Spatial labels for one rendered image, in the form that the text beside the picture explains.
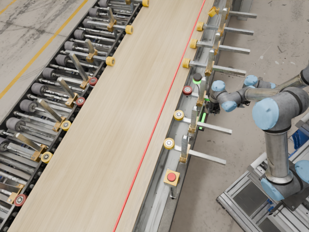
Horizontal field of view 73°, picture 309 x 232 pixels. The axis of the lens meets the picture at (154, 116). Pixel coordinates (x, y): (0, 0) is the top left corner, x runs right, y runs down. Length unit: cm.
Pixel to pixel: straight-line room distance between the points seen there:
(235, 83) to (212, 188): 144
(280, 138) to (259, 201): 131
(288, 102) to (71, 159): 140
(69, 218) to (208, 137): 169
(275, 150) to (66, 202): 128
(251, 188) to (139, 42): 177
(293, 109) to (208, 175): 160
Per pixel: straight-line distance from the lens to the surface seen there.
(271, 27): 400
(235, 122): 273
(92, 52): 215
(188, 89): 178
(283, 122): 96
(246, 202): 223
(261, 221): 222
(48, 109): 181
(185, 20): 244
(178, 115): 165
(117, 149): 159
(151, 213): 173
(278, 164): 110
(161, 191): 174
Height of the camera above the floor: 233
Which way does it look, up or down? 59 degrees down
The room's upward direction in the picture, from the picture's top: 12 degrees counter-clockwise
